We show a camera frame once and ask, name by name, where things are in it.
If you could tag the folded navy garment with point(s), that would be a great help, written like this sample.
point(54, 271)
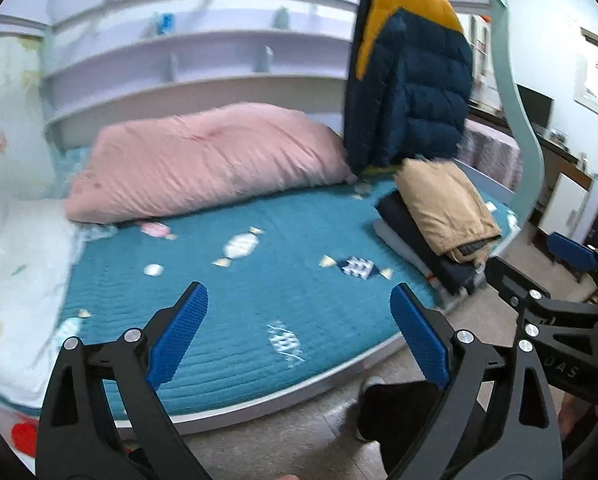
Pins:
point(409, 230)

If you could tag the teal candy-print bed quilt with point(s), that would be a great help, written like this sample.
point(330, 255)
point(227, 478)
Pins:
point(279, 270)

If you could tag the lilac headboard shelf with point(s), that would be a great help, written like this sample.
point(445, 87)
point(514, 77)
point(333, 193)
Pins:
point(204, 90)

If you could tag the small blue shelf item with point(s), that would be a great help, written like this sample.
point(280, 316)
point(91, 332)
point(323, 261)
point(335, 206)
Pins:
point(166, 23)

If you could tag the black monitor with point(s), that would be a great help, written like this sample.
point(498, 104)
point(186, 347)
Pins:
point(536, 105)

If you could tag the red object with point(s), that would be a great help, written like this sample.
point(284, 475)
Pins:
point(25, 437)

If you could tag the tan garment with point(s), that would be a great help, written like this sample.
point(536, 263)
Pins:
point(444, 205)

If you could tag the person's right hand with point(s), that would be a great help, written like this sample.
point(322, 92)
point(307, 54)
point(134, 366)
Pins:
point(569, 412)

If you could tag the pink patterned cloth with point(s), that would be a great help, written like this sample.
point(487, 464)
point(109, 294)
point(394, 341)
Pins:
point(494, 152)

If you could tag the navy and yellow puffer jacket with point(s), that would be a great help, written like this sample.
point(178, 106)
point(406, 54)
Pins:
point(419, 100)

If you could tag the folded light grey garment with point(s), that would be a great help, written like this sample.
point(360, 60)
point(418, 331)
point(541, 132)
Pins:
point(398, 251)

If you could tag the white printed blanket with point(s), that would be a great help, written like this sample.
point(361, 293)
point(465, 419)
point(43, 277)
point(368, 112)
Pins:
point(19, 285)

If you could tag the pink pillow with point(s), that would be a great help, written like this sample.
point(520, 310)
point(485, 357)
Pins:
point(204, 160)

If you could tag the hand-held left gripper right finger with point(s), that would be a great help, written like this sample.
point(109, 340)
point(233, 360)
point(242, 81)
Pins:
point(421, 340)

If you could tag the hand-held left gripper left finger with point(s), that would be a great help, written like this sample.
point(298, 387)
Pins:
point(176, 335)

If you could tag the wooden desk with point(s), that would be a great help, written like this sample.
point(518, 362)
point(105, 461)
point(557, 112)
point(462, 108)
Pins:
point(566, 162)

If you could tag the pale teal bed post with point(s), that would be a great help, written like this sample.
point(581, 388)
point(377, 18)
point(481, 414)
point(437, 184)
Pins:
point(521, 125)

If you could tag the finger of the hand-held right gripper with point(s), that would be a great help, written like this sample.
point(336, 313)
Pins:
point(574, 251)
point(514, 282)

